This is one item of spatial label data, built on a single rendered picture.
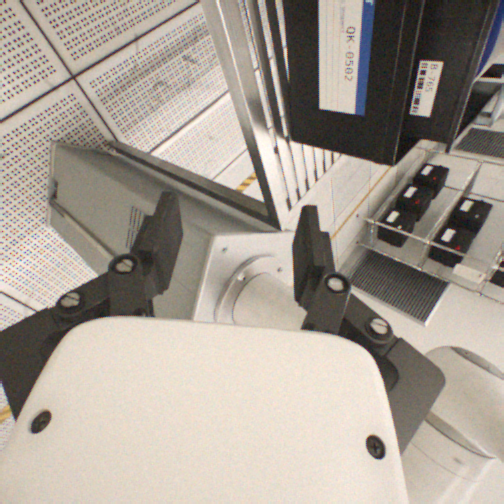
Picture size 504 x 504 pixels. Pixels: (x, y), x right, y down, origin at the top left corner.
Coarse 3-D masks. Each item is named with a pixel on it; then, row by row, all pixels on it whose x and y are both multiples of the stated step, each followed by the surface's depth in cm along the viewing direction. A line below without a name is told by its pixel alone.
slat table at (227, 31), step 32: (224, 0) 32; (256, 0) 35; (224, 32) 34; (256, 32) 37; (224, 64) 37; (224, 96) 100; (256, 96) 41; (288, 96) 45; (256, 128) 43; (288, 128) 48; (160, 160) 84; (256, 160) 48; (288, 160) 52; (320, 160) 59; (224, 192) 68; (288, 192) 56; (288, 224) 61
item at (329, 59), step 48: (288, 0) 37; (336, 0) 33; (384, 0) 30; (288, 48) 41; (336, 48) 36; (384, 48) 33; (336, 96) 40; (384, 96) 36; (336, 144) 45; (384, 144) 40
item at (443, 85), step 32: (448, 0) 30; (480, 0) 28; (448, 32) 31; (480, 32) 29; (416, 64) 35; (448, 64) 33; (416, 96) 37; (448, 96) 35; (480, 96) 44; (416, 128) 39; (448, 128) 36
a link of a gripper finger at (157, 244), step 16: (160, 208) 13; (176, 208) 14; (144, 224) 14; (160, 224) 13; (176, 224) 15; (144, 240) 12; (160, 240) 12; (176, 240) 15; (144, 256) 12; (160, 256) 12; (176, 256) 15; (144, 272) 12; (160, 272) 13; (80, 288) 11; (96, 288) 11; (160, 288) 14; (64, 304) 11; (80, 304) 11; (96, 304) 11; (64, 320) 11
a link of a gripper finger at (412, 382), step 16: (352, 336) 12; (368, 352) 11; (384, 352) 11; (400, 352) 11; (416, 352) 11; (384, 368) 11; (400, 368) 10; (416, 368) 10; (432, 368) 10; (384, 384) 11; (400, 384) 10; (416, 384) 10; (432, 384) 10; (400, 400) 10; (416, 400) 10; (432, 400) 10; (400, 416) 9; (416, 416) 9; (400, 432) 9; (400, 448) 9
